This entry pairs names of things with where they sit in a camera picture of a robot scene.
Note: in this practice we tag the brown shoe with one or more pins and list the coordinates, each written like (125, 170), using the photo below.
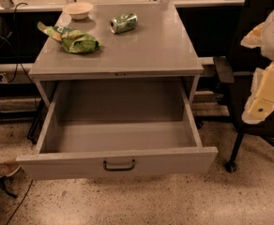
(9, 168)

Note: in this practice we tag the black top drawer handle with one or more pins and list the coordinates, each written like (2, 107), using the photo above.
(113, 167)

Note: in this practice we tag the green chip bag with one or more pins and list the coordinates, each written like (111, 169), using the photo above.
(72, 40)

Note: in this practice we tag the green soda can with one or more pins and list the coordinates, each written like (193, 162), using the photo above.
(123, 23)

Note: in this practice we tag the grey metal drawer cabinet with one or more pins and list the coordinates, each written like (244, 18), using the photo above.
(158, 46)

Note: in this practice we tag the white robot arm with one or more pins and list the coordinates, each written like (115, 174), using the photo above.
(262, 36)

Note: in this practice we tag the white wall power outlet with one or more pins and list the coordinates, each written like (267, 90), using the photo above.
(3, 78)

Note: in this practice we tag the grey top drawer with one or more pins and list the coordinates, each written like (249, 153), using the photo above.
(148, 120)

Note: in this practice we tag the black office chair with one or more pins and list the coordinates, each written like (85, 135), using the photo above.
(246, 75)

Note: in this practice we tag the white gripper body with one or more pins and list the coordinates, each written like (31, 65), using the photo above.
(261, 102)

